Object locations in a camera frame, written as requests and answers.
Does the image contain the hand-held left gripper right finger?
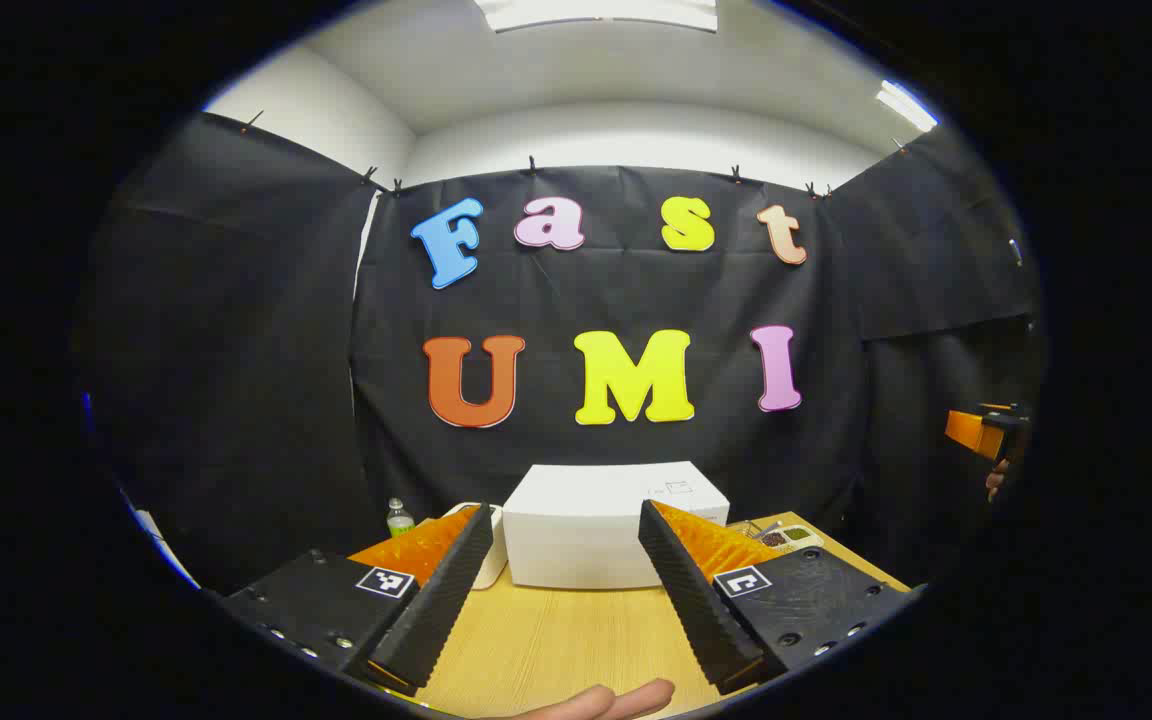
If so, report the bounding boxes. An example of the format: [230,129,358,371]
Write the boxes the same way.
[637,499,915,696]

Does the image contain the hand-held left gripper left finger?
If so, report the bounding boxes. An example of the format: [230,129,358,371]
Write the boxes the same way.
[219,503,495,698]

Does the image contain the white microwave oven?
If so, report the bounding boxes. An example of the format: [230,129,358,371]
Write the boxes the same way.
[502,461,730,590]

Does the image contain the cream white toaster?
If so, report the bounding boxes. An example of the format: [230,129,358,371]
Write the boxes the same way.
[439,501,509,591]

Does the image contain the divided dish with seeds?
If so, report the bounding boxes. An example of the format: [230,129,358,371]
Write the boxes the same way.
[751,522,825,554]

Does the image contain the small ceiling light panel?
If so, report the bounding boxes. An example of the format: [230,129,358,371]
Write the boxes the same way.
[875,80,939,133]

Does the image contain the large ceiling light panel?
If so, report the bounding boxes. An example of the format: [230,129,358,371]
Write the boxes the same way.
[473,0,720,34]

